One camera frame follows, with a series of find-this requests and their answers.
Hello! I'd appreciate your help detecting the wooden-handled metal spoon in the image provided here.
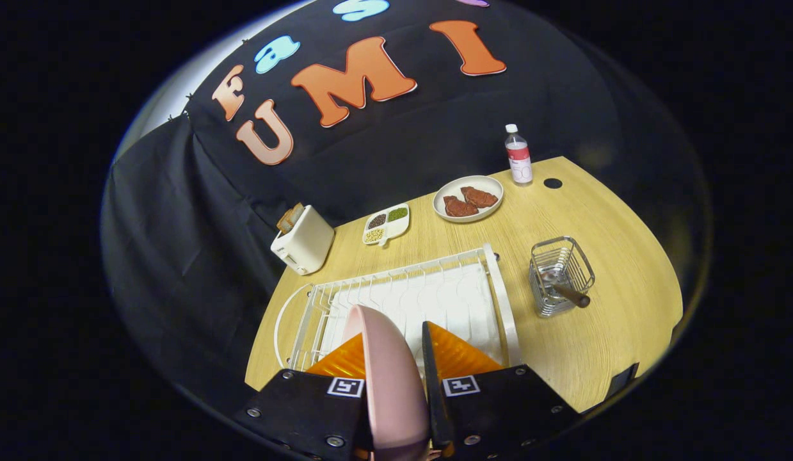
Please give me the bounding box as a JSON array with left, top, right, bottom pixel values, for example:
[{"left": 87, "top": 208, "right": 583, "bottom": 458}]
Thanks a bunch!
[{"left": 541, "top": 272, "right": 591, "bottom": 309}]

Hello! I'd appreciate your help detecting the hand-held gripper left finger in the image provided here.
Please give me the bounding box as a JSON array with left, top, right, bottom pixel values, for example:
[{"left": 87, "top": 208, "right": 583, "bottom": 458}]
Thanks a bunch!
[{"left": 235, "top": 332, "right": 374, "bottom": 461}]

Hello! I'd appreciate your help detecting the clear bottle with red label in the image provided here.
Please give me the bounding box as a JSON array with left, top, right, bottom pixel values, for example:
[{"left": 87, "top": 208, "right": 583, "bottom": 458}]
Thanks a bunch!
[{"left": 504, "top": 124, "right": 534, "bottom": 186}]

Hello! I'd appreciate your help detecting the brown meat piece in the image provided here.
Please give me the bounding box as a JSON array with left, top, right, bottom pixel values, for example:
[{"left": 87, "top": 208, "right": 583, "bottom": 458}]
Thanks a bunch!
[
  {"left": 461, "top": 186, "right": 500, "bottom": 208},
  {"left": 444, "top": 195, "right": 479, "bottom": 218}
]

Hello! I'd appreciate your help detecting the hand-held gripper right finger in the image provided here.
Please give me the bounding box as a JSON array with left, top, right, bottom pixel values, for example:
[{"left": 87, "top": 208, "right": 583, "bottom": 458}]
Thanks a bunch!
[{"left": 422, "top": 321, "right": 584, "bottom": 461}]

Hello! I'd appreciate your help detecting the black backdrop cloth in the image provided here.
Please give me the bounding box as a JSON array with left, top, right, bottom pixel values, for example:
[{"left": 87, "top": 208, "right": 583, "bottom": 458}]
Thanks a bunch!
[{"left": 100, "top": 0, "right": 710, "bottom": 410}]

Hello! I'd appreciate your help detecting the pink plate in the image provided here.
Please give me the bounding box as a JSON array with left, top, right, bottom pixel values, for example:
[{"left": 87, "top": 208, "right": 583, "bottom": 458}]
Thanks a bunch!
[{"left": 342, "top": 305, "right": 431, "bottom": 461}]

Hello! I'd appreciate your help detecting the metal wire basket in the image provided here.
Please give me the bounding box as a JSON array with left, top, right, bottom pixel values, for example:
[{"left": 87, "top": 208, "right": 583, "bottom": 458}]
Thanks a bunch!
[{"left": 529, "top": 236, "right": 596, "bottom": 319}]

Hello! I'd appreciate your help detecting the white wire dish rack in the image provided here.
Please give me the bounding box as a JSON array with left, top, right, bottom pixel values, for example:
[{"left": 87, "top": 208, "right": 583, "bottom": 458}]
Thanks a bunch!
[{"left": 274, "top": 243, "right": 522, "bottom": 373}]

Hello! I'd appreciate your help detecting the black table edge clamp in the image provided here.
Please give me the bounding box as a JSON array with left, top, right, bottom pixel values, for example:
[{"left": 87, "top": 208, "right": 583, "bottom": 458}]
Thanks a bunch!
[{"left": 609, "top": 362, "right": 640, "bottom": 399}]

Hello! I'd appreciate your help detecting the white divided dish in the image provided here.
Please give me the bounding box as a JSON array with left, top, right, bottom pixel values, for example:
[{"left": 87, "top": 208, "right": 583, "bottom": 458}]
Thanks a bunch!
[{"left": 362, "top": 203, "right": 411, "bottom": 247}]

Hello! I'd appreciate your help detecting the white toaster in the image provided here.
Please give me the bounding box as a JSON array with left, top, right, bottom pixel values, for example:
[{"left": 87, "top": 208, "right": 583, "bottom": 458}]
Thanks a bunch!
[{"left": 271, "top": 205, "right": 336, "bottom": 276}]

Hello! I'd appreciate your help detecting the white plate with meat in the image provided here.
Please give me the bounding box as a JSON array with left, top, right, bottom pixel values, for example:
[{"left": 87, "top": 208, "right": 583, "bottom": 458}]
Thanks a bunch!
[{"left": 433, "top": 175, "right": 504, "bottom": 223}]

